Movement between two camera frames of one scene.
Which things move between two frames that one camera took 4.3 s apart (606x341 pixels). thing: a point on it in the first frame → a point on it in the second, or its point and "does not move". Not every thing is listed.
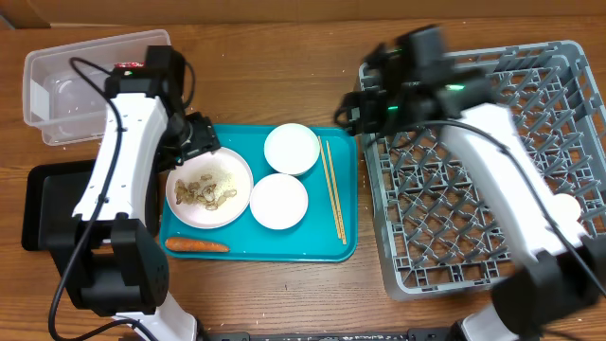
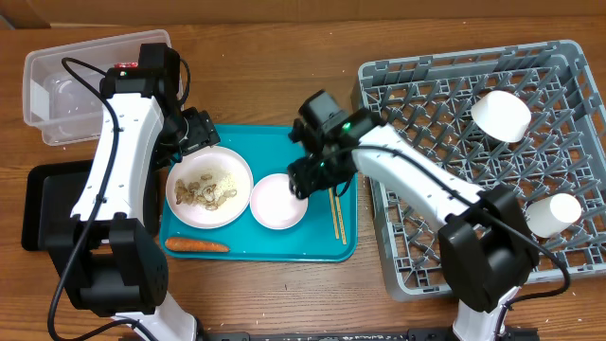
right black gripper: [368, 106] → [305, 172]
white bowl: [292, 149] → [501, 115]
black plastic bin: [51, 193] does not move
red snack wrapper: [129, 64] does not move
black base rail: [412, 334] does not move
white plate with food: [209, 190] does not move
